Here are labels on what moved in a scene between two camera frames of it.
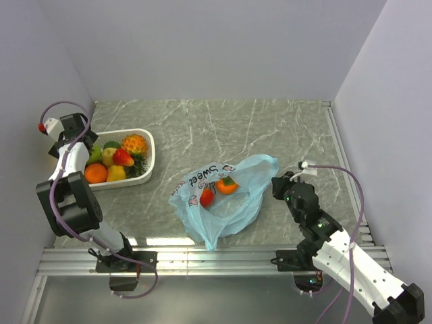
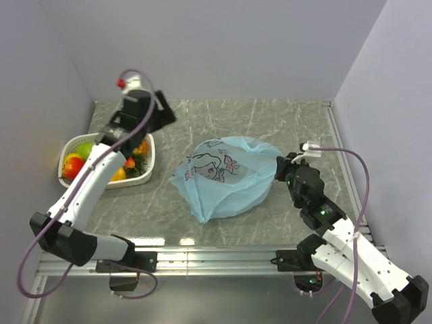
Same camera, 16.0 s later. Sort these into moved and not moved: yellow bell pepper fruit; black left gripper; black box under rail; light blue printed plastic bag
Moved: light blue printed plastic bag; black left gripper
Not moved: yellow bell pepper fruit; black box under rail
